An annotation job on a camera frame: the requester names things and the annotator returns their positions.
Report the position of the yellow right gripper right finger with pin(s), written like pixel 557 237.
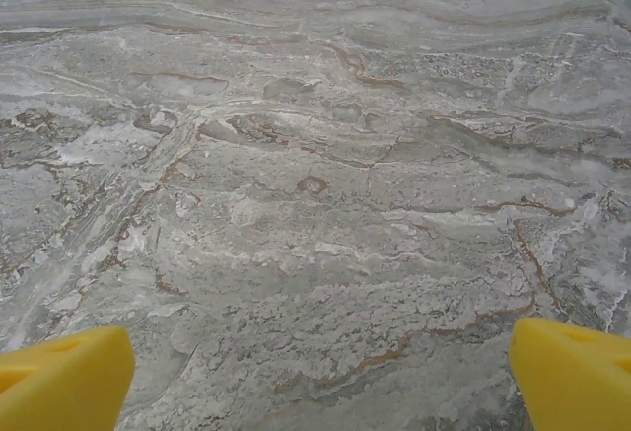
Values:
pixel 577 381

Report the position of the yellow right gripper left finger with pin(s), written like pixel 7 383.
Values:
pixel 64 381

